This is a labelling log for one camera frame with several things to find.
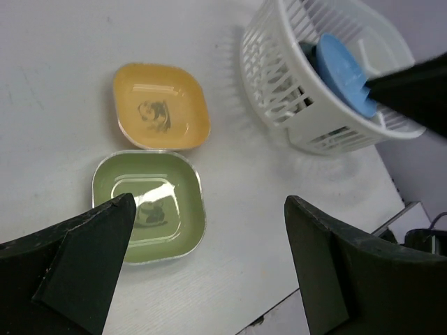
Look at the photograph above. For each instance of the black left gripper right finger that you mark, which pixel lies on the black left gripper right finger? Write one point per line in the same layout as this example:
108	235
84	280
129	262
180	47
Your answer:
352	282

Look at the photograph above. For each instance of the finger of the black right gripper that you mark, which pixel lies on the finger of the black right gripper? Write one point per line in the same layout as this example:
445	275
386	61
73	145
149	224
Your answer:
417	92

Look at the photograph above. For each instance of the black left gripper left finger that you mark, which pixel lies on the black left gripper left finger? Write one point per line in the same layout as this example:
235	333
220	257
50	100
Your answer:
61	280

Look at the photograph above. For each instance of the light blue round plate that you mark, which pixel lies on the light blue round plate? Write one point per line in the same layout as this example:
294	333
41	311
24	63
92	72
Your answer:
343	75

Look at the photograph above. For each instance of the dark red rimmed round plate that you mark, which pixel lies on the dark red rimmed round plate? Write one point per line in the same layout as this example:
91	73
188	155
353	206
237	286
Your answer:
309	50

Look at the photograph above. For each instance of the green square panda dish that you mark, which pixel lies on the green square panda dish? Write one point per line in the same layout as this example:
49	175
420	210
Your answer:
170	219

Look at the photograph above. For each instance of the yellow square panda dish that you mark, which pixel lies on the yellow square panda dish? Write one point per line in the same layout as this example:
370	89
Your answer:
160	107

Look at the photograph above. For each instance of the white plastic dish bin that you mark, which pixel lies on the white plastic dish bin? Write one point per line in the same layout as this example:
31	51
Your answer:
287	93

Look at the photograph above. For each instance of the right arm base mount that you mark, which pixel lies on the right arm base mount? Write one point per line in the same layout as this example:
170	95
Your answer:
413	228

